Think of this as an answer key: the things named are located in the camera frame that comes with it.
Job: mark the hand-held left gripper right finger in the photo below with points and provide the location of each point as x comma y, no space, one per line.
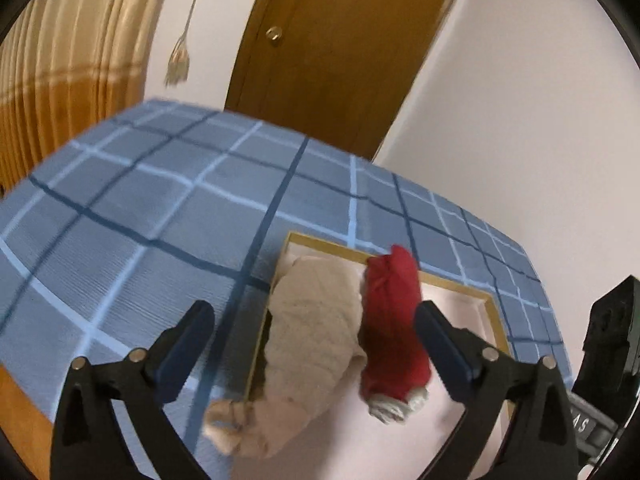
445,355

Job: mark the beige curtain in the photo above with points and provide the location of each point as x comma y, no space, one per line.
75,60

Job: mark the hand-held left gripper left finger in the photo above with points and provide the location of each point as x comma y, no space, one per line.
182,350

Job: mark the cream knotted underwear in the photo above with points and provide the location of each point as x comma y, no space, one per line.
310,335

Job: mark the curtain tassel tieback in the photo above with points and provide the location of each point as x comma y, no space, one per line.
179,60

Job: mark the brass door knob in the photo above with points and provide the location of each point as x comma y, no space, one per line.
273,34

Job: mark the brown wooden door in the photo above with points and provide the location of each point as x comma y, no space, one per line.
340,50

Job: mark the blue plaid cloth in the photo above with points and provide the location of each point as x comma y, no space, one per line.
150,210

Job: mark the shallow wooden tray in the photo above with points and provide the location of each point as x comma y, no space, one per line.
450,320

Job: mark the dark red underwear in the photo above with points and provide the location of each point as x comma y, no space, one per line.
395,320

